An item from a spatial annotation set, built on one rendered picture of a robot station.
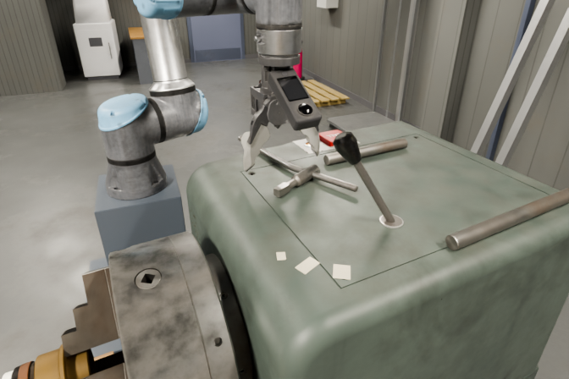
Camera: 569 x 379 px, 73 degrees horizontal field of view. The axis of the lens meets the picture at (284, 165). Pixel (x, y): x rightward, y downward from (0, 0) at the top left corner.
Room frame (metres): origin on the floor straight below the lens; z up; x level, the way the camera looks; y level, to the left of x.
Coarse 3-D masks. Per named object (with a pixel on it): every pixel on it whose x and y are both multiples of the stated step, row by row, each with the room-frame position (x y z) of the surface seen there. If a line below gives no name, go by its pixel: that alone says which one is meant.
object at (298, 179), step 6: (306, 168) 0.63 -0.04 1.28; (312, 168) 0.63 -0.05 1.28; (318, 168) 0.64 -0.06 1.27; (300, 174) 0.61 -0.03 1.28; (306, 174) 0.61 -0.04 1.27; (294, 180) 0.59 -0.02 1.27; (300, 180) 0.59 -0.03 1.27; (306, 180) 0.61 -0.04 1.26; (282, 186) 0.57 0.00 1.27; (288, 186) 0.57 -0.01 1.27; (294, 186) 0.59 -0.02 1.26; (276, 192) 0.56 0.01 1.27; (282, 192) 0.56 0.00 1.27
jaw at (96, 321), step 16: (96, 272) 0.44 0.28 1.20; (96, 288) 0.43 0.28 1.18; (96, 304) 0.41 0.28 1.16; (112, 304) 0.42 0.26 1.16; (80, 320) 0.39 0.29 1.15; (96, 320) 0.40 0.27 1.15; (112, 320) 0.40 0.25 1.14; (64, 336) 0.38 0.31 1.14; (80, 336) 0.38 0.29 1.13; (96, 336) 0.39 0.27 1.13; (112, 336) 0.39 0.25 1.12; (64, 352) 0.36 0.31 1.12
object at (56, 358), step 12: (60, 348) 0.37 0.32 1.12; (36, 360) 0.35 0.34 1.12; (48, 360) 0.35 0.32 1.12; (60, 360) 0.35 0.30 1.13; (72, 360) 0.36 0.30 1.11; (84, 360) 0.36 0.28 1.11; (24, 372) 0.34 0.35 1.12; (36, 372) 0.33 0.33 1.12; (48, 372) 0.34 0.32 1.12; (60, 372) 0.34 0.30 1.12; (72, 372) 0.35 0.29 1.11; (84, 372) 0.35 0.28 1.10; (96, 372) 0.38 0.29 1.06
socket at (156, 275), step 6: (150, 270) 0.40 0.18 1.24; (156, 270) 0.40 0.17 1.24; (138, 276) 0.39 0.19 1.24; (144, 276) 0.40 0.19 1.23; (150, 276) 0.40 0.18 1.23; (156, 276) 0.39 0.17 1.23; (138, 282) 0.38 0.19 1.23; (144, 282) 0.39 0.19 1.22; (150, 282) 0.40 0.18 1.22; (156, 282) 0.39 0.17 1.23; (144, 288) 0.37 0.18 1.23
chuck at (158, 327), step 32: (128, 256) 0.43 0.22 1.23; (160, 256) 0.43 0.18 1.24; (128, 288) 0.37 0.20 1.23; (160, 288) 0.38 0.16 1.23; (128, 320) 0.33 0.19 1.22; (160, 320) 0.34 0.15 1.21; (192, 320) 0.35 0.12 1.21; (128, 352) 0.30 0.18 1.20; (160, 352) 0.31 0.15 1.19; (192, 352) 0.32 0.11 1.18
